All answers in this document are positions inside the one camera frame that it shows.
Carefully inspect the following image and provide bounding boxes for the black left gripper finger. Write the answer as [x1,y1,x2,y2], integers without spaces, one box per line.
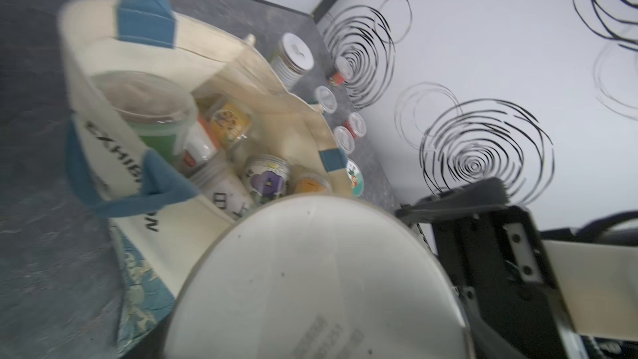
[395,178,587,358]

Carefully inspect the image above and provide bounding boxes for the silver label jar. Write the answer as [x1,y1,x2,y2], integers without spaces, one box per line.
[161,194,475,358]

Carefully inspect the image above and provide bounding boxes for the cream canvas bag blue handles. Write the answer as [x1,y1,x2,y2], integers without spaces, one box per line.
[57,0,352,358]

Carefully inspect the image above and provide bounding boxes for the large radish label seed jar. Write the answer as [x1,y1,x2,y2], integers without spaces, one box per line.
[347,160,365,197]

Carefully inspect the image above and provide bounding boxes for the clear lid red seed jar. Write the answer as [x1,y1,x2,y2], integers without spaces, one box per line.
[332,126,356,155]

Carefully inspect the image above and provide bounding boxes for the red bee label seed jar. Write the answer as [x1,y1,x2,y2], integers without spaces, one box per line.
[329,56,354,86]

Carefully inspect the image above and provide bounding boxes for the purple flower label jar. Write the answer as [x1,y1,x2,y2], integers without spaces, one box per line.
[241,154,291,205]

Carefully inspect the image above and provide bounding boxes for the dark panda label jar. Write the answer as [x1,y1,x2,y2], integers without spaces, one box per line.
[270,33,315,91]

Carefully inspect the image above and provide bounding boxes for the orange label small jar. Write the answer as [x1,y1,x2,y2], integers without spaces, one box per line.
[206,101,253,150]

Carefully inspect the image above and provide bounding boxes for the white orange label jar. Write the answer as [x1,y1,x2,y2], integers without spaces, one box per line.
[179,116,220,175]

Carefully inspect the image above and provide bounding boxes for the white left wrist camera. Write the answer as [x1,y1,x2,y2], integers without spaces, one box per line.
[543,240,637,342]

